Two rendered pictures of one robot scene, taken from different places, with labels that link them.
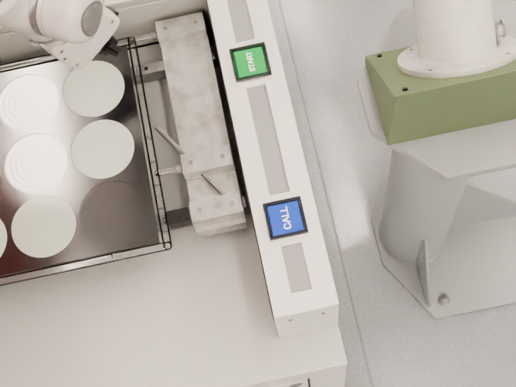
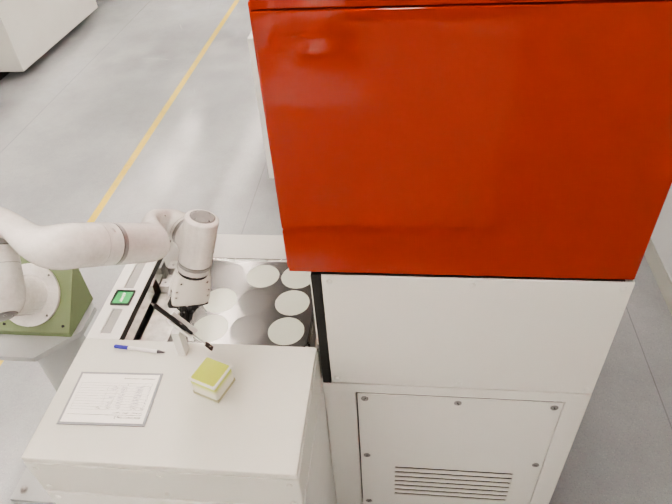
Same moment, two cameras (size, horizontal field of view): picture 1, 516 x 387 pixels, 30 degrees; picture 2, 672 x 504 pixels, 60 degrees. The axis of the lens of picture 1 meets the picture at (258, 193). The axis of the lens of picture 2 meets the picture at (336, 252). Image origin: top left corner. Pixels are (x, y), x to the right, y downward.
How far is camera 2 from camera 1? 1.95 m
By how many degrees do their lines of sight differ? 69
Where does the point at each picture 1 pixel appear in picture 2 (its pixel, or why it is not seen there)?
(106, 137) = (215, 304)
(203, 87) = (156, 322)
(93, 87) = (210, 328)
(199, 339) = (221, 250)
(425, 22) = (31, 285)
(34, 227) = (267, 276)
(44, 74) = (233, 340)
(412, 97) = not seen: hidden behind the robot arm
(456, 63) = (35, 275)
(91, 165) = (228, 294)
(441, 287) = not seen: hidden behind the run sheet
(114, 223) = (229, 270)
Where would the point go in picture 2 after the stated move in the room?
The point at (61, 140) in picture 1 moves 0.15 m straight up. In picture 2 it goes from (238, 308) to (229, 270)
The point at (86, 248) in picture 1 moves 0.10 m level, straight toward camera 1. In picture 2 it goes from (247, 264) to (238, 245)
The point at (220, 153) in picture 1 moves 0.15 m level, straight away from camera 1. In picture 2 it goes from (165, 283) to (152, 320)
